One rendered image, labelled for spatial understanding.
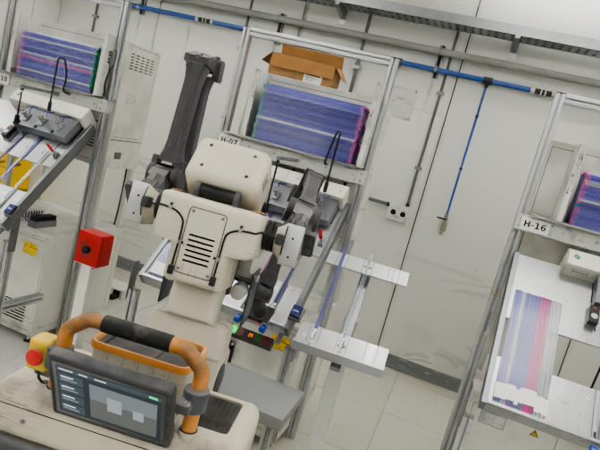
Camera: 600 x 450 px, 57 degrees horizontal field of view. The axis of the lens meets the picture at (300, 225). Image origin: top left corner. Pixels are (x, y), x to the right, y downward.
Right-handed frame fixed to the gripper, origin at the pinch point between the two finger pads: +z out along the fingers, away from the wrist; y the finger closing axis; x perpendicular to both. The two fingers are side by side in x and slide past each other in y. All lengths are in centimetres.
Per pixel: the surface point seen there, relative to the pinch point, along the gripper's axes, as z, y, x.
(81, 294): 29, 95, 6
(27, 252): 39, 145, -8
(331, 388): 21.9, -32.6, 5.4
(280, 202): -4, 18, -58
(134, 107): 11, 135, -104
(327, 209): -4, -3, -62
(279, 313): 1.2, -4.3, -7.1
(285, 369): 13.0, -13.9, 8.7
